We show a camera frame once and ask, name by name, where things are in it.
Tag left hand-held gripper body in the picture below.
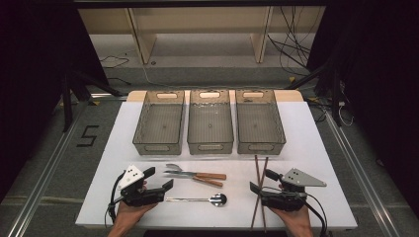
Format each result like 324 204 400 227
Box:
117 164 166 208

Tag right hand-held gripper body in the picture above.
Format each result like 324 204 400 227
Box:
260 167 328 212

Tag brown wooden chopstick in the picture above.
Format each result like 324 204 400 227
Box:
254 155 267 232
250 156 270 231

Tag shiny metal spoon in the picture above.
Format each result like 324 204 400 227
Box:
165 193 228 208

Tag wooden handled metal knife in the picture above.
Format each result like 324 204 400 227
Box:
163 170 227 181

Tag clear grey plastic bin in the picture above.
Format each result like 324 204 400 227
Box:
186 89 235 156
234 89 287 156
131 90 186 156

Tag person's right hand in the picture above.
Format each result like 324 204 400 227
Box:
270 204 313 230

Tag person's left hand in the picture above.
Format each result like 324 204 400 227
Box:
114 200 159 232

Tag white table cover sheet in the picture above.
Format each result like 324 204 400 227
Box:
74 100 359 230

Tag light wooden table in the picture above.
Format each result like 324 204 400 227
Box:
126 89 304 103

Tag black metal stand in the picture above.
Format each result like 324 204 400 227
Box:
285 48 344 127
59 69 125 133

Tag dark curtain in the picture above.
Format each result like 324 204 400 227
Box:
307 0 419 211
0 0 110 205

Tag black metal crossbar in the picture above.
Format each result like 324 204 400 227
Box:
33 0 330 8

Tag left hand-held gripper cable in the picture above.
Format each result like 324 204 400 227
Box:
104 171 127 229

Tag hand-held gripper cable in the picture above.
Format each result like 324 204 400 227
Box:
304 193 332 237
104 171 127 229

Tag right hand-held gripper cable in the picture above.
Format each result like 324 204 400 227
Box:
304 193 332 237

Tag long aluminium floor rail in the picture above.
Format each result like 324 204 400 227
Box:
6 98 88 237
324 112 401 237

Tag white cable loop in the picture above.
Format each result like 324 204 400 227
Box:
338 100 355 127

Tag short aluminium floor rail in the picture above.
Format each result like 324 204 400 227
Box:
89 93 128 101

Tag thin white floor cable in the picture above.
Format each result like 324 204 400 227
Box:
141 63 187 91

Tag short black floor cable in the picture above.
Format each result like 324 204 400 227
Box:
108 76 132 87

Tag black looped floor cable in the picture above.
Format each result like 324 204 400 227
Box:
99 54 130 69

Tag light wooden desk frame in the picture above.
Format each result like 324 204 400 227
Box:
78 6 327 65

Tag bundle of black cables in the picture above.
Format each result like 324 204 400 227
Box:
266 5 318 77

